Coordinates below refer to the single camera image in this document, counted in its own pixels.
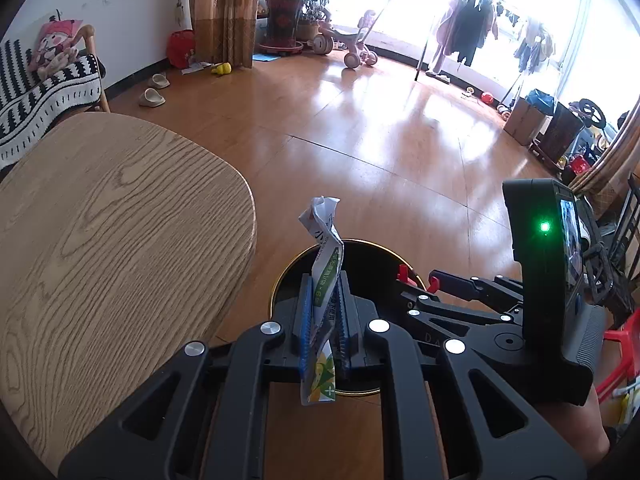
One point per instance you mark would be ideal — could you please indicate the child tricycle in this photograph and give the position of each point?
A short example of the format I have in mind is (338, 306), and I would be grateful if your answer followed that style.
(353, 43)

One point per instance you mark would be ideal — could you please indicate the phone on gripper mount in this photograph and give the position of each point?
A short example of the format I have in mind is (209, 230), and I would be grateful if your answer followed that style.
(546, 243)

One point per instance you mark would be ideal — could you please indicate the clothes drying rack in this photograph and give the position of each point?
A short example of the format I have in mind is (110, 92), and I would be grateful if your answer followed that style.
(505, 47)

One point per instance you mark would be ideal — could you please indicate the red ribbon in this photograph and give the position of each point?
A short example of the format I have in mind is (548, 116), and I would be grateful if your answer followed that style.
(408, 277)

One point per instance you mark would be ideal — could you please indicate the person's right hand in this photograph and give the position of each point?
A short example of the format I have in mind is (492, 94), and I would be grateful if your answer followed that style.
(580, 426)

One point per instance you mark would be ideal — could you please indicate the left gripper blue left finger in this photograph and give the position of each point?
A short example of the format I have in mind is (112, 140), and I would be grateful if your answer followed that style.
(306, 322)

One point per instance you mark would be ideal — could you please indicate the pink cartoon pillow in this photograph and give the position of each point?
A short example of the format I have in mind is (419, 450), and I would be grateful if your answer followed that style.
(55, 48)

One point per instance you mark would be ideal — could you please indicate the yellow toy on floor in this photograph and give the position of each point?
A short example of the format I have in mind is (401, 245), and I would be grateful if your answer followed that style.
(221, 69)

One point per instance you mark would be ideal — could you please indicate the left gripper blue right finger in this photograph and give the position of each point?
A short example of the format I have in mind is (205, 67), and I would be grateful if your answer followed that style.
(341, 328)

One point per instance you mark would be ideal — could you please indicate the black gold trash bin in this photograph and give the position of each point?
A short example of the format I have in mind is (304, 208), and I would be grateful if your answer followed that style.
(372, 290)

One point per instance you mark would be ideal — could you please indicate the brown curtain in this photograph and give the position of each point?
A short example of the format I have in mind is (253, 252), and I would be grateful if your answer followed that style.
(224, 30)

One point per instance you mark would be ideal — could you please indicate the long white green wrapper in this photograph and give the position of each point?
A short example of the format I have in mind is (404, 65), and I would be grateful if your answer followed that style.
(318, 385)

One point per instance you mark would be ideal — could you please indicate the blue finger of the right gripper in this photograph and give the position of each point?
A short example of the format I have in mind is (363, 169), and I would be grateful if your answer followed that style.
(453, 285)

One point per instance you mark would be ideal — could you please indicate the cardboard box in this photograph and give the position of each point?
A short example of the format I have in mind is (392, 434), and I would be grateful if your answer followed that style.
(524, 123)

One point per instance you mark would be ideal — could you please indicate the potted plant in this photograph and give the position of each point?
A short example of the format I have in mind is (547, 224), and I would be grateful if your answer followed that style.
(295, 5)

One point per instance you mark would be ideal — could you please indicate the beige slipper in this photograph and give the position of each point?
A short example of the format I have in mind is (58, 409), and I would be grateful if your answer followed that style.
(159, 82)
(151, 98)

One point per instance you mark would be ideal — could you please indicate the black white striped blanket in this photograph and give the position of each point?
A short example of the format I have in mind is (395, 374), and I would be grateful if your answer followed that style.
(30, 106)

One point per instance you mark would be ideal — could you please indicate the red bag on floor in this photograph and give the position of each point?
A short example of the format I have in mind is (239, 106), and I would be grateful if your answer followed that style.
(180, 48)

